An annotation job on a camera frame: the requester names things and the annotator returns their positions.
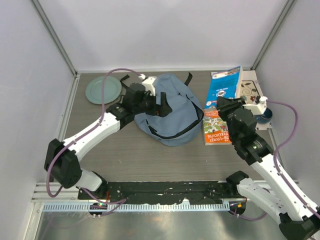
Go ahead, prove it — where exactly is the patterned white placemat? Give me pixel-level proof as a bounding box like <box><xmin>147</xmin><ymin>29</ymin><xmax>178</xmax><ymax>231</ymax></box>
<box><xmin>211</xmin><ymin>70</ymin><xmax>272</xmax><ymax>131</ymax></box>

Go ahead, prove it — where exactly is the light blue treehouse book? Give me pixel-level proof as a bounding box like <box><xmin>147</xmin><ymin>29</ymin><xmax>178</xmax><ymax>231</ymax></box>
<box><xmin>204</xmin><ymin>65</ymin><xmax>243</xmax><ymax>109</ymax></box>

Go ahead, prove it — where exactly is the dark blue ceramic mug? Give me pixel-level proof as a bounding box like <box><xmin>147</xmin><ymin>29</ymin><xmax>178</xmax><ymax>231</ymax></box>
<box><xmin>255</xmin><ymin>108</ymin><xmax>273</xmax><ymax>124</ymax></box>

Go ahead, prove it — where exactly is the pale green round plate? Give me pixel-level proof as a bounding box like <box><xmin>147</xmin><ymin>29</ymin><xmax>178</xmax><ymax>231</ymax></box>
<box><xmin>85</xmin><ymin>76</ymin><xmax>122</xmax><ymax>105</ymax></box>

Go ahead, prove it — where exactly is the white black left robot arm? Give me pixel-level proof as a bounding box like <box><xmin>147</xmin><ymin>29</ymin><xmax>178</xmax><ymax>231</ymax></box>
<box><xmin>44</xmin><ymin>83</ymin><xmax>172</xmax><ymax>200</ymax></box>

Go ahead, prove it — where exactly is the slotted white cable duct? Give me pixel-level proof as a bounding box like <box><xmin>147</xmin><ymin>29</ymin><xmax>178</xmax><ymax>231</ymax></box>
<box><xmin>42</xmin><ymin>201</ymin><xmax>230</xmax><ymax>213</ymax></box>

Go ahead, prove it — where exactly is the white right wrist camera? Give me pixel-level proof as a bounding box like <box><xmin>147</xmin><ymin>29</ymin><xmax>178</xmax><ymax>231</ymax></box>
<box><xmin>243</xmin><ymin>96</ymin><xmax>268</xmax><ymax>116</ymax></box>

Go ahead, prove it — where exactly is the orange treehouse book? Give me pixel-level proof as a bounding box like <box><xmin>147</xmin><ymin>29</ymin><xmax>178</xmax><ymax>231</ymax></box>
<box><xmin>203</xmin><ymin>108</ymin><xmax>231</xmax><ymax>146</ymax></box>

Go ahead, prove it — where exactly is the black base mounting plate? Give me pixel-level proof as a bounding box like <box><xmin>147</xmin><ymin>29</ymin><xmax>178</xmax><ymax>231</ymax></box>
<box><xmin>91</xmin><ymin>181</ymin><xmax>243</xmax><ymax>205</ymax></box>

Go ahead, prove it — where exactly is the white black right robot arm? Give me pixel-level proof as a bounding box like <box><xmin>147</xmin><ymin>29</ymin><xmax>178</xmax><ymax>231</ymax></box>
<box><xmin>216</xmin><ymin>96</ymin><xmax>320</xmax><ymax>240</ymax></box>

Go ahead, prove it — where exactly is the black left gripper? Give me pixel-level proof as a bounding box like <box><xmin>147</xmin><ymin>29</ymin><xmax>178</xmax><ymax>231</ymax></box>
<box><xmin>134</xmin><ymin>90</ymin><xmax>173</xmax><ymax>118</ymax></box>

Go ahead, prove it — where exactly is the floral square ceramic plate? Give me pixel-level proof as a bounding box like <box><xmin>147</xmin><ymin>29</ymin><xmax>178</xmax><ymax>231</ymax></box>
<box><xmin>235</xmin><ymin>80</ymin><xmax>263</xmax><ymax>104</ymax></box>

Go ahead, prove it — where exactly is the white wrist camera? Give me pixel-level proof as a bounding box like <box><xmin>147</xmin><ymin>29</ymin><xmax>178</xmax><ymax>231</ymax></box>
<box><xmin>138</xmin><ymin>74</ymin><xmax>157</xmax><ymax>96</ymax></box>
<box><xmin>243</xmin><ymin>96</ymin><xmax>268</xmax><ymax>116</ymax></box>

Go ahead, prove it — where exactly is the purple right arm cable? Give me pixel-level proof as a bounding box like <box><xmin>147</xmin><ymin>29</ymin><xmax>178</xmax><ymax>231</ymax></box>
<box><xmin>228</xmin><ymin>98</ymin><xmax>320</xmax><ymax>222</ymax></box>

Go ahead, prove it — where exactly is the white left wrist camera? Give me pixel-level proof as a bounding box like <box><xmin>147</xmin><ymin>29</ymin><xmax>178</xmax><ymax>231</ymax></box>
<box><xmin>138</xmin><ymin>74</ymin><xmax>157</xmax><ymax>96</ymax></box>

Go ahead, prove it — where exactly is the light blue student backpack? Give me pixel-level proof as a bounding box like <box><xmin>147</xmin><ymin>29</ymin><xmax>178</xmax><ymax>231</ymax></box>
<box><xmin>133</xmin><ymin>73</ymin><xmax>204</xmax><ymax>147</ymax></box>

